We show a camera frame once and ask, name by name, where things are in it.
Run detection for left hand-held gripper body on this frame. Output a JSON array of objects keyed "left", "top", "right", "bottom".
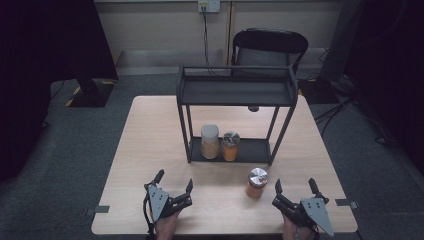
[{"left": 142, "top": 182, "right": 194, "bottom": 223}]

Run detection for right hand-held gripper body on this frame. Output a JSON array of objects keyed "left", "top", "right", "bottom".
[{"left": 271, "top": 195, "right": 336, "bottom": 238}]

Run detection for white-lidded glass jar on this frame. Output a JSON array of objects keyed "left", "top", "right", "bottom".
[{"left": 200, "top": 123, "right": 221, "bottom": 160}]

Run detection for slim silver-lidded orange jar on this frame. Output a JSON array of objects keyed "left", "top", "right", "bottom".
[{"left": 221, "top": 130, "right": 241, "bottom": 163}]

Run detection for black metal two-tier shelf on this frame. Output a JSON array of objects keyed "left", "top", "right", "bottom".
[{"left": 175, "top": 64, "right": 299, "bottom": 167}]

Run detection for person's left hand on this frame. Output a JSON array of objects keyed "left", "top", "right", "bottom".
[{"left": 154, "top": 210, "right": 182, "bottom": 240}]

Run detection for person's right hand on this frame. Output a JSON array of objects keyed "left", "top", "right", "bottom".
[{"left": 282, "top": 214, "right": 316, "bottom": 240}]

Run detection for wide silver-lidded orange jar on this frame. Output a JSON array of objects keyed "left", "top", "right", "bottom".
[{"left": 245, "top": 167, "right": 269, "bottom": 200}]

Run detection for grey tape strip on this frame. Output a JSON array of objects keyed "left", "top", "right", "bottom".
[
  {"left": 334, "top": 198, "right": 361, "bottom": 210},
  {"left": 84, "top": 205, "right": 111, "bottom": 216}
]

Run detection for black floor box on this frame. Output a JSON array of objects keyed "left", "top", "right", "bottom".
[{"left": 295, "top": 77, "right": 342, "bottom": 105}]

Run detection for black stand base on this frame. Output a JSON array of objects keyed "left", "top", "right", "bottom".
[{"left": 64, "top": 77, "right": 117, "bottom": 109}]

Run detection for dark curtain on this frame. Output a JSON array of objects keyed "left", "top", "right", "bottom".
[
  {"left": 0, "top": 0, "right": 120, "bottom": 184},
  {"left": 343, "top": 0, "right": 424, "bottom": 176}
]

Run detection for black folding chair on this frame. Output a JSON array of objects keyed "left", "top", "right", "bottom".
[{"left": 230, "top": 27, "right": 310, "bottom": 78}]

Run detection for grey stand column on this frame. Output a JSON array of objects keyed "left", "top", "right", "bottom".
[{"left": 318, "top": 0, "right": 366, "bottom": 83}]

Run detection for left hand-held gripper cable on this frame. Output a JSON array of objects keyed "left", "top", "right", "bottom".
[{"left": 142, "top": 195, "right": 158, "bottom": 240}]

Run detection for black floor cables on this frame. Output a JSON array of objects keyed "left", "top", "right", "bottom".
[{"left": 313, "top": 95, "right": 355, "bottom": 138}]

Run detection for black wall socket cable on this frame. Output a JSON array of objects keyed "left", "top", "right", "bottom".
[{"left": 201, "top": 6, "right": 218, "bottom": 76}]

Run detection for white wall socket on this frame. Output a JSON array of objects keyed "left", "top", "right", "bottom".
[{"left": 197, "top": 0, "right": 222, "bottom": 14}]

